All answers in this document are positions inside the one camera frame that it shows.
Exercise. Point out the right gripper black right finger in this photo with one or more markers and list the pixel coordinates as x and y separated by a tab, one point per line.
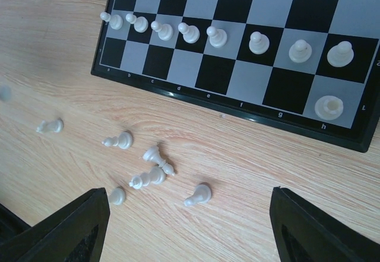
304	232

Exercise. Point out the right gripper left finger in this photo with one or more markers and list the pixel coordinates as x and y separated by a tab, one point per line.
76	232

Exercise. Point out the white chess piece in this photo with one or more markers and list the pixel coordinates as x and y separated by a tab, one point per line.
140	24
123	141
300	51
153	155
329	108
258	43
117	196
341	54
155	176
202	194
52	126

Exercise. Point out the white pawn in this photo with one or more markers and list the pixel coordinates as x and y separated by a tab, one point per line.
164	31
114	21
190	34
217	37

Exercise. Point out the white fallen chess piece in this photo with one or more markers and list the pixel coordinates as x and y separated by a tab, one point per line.
153	155

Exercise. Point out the black and white chessboard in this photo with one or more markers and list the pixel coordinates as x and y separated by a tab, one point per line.
269	88

